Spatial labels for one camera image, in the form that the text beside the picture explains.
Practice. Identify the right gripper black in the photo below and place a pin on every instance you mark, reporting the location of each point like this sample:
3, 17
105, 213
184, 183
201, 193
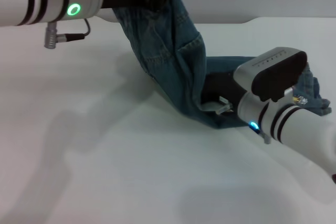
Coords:
220, 85

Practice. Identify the blue denim shorts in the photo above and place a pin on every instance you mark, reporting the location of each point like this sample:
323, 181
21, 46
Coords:
173, 58

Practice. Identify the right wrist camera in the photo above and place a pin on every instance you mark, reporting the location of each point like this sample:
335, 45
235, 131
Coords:
275, 77

